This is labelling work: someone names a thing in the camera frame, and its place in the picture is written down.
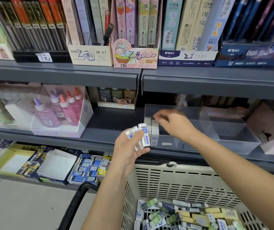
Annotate box of blue erasers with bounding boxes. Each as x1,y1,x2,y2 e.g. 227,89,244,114
67,154,104,186

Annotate pink lead packet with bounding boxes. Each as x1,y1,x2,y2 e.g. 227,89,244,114
125,0,136,46
115,0,127,41

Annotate black pen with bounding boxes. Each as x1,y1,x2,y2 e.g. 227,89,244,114
103,23,115,46

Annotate red pen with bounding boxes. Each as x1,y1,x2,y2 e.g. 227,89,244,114
104,9,111,34

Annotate clear plastic divided bin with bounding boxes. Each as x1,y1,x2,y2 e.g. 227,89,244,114
143,104,262,155

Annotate clear box with green items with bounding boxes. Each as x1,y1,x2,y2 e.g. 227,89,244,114
0,82,42,131

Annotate pale pink box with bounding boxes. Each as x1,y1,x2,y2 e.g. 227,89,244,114
246,100,274,156

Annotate small display box of bottles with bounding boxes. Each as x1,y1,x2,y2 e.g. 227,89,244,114
97,87,137,110

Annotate white handwritten price tag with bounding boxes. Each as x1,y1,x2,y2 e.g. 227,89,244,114
35,52,53,63

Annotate pile of mixed erasers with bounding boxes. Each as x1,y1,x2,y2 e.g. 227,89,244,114
133,198,247,230

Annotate teal pencil packet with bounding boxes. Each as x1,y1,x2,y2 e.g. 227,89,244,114
162,0,184,51

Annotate white and blue display box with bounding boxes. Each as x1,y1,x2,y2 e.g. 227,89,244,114
158,49,218,67

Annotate yellow cardboard tray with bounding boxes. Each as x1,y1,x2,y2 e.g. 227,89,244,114
0,148,36,177

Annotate black tray of pencils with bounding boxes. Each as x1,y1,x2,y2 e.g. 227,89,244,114
0,0,72,63

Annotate grey metal shelf board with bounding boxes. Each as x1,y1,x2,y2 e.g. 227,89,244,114
0,58,274,101
0,106,274,174

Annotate dark blue display box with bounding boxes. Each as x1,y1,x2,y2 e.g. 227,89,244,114
214,33,274,68

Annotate cream lead refill display box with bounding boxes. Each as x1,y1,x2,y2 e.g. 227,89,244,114
66,29,113,67

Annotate person's left forearm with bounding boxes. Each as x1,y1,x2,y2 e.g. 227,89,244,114
81,165,138,230

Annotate green lead packet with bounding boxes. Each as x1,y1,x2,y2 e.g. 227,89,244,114
138,0,150,47
148,0,159,46

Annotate pink cartoon display box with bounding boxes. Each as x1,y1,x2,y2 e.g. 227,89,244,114
110,0,163,69

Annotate dark blue cartoon packets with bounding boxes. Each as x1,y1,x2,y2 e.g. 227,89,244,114
16,145,54,179

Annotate row of pale lead packets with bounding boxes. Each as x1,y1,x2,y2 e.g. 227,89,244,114
60,0,111,46

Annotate group of pink glue bottles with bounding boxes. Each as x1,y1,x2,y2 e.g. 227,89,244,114
33,87,85,129

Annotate stack of yellow erasers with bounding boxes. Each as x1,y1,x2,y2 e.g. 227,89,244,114
97,152,113,183

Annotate row of dark blue packets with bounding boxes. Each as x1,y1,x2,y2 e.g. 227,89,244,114
223,0,274,43

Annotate row of white erasers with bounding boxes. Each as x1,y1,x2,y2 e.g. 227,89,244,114
144,117,160,147

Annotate person's left hand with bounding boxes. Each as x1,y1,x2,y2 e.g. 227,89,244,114
112,128,151,176

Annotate black basket handle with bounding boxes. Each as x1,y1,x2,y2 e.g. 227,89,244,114
57,182,99,230

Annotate person's right forearm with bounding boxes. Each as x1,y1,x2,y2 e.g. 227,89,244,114
182,131,274,230

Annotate person's right hand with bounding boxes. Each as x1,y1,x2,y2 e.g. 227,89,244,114
153,109,198,142

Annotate blue and white pencil packet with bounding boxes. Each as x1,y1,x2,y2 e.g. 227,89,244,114
196,0,237,52

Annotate white cardboard tray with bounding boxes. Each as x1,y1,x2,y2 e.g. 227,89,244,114
37,149,78,182

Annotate clear glue display box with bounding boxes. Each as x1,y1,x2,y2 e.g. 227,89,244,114
30,84,94,139

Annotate cream pencil packets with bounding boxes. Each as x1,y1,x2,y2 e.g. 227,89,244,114
175,0,214,51

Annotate beige plastic shopping basket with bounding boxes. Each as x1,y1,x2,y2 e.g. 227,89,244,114
121,162,274,230

